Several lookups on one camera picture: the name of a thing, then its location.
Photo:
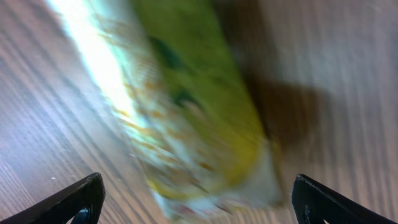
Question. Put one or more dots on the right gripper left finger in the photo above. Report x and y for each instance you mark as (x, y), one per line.
(80, 202)

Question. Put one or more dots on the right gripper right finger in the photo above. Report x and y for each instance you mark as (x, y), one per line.
(315, 203)

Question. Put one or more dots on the green snack packet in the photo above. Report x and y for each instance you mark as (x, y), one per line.
(168, 74)

